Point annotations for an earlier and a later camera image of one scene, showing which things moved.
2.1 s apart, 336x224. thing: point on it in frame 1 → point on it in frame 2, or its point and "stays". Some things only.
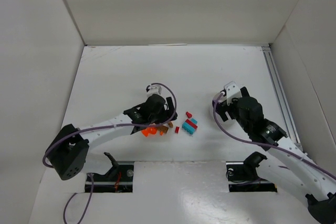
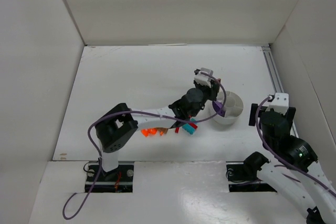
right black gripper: [226, 109] → [253, 114]
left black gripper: [168, 112] → [210, 89]
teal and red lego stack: [190, 126] stays
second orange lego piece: [153, 130] stays
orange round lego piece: [145, 132] stays
